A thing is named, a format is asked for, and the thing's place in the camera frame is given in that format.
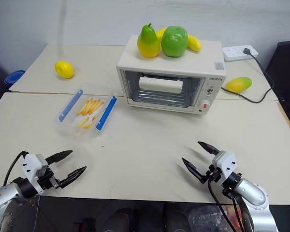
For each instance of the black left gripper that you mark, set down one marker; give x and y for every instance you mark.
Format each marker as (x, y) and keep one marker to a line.
(47, 181)

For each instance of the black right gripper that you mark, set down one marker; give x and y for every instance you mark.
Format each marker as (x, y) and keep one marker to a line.
(213, 175)

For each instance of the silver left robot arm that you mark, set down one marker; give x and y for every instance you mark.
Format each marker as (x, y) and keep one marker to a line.
(2, 193)

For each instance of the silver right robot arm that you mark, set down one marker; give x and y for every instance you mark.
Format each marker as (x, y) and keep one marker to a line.
(252, 191)

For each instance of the white toaster oven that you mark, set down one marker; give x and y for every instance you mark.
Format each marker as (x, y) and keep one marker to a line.
(171, 65)

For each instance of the clear box with blue clips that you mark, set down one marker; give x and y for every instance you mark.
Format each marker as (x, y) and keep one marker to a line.
(70, 125)

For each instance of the french fries bunch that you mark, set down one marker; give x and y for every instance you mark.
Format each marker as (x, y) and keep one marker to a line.
(85, 123)
(90, 106)

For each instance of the crumpled plastic bag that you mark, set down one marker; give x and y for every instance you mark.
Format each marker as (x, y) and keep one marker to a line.
(207, 220)

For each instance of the yellow green toy mango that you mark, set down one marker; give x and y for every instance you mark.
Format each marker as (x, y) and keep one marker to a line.
(238, 84)

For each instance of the yellow toy lemon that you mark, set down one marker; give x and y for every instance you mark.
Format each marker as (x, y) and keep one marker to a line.
(64, 69)

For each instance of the blue round object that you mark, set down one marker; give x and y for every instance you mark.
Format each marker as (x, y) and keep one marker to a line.
(13, 77)

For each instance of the white power strip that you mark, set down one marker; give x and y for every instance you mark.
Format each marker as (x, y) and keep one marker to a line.
(233, 52)

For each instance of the black chair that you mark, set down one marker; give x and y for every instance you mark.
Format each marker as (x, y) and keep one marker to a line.
(286, 79)

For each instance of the black power plug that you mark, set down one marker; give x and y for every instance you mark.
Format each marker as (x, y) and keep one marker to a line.
(247, 51)

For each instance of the green toy apple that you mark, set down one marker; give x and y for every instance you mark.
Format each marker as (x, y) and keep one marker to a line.
(174, 42)

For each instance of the green yellow toy pear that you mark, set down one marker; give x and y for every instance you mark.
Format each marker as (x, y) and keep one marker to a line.
(148, 44)

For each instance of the small yellow toy fruit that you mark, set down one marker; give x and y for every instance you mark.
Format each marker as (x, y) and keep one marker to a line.
(160, 33)

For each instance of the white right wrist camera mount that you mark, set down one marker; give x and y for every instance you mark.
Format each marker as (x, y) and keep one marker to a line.
(226, 160)

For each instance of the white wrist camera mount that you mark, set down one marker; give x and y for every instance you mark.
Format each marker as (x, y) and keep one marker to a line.
(226, 160)
(32, 165)

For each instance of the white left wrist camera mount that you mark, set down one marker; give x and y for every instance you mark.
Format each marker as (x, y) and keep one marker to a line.
(32, 165)

